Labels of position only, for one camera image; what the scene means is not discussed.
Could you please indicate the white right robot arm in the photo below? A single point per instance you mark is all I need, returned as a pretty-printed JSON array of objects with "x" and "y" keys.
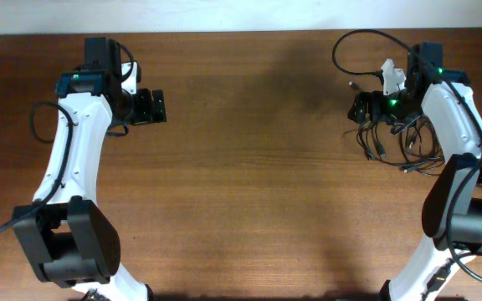
[{"x": 452, "y": 211}]

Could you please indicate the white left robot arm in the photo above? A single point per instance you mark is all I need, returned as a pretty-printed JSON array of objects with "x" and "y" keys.
[{"x": 65, "y": 237}]

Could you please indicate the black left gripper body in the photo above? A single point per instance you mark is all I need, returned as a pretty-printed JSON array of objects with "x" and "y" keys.
[{"x": 142, "y": 109}]

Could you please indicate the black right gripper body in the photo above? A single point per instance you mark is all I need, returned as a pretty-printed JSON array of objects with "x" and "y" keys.
[{"x": 384, "y": 108}]

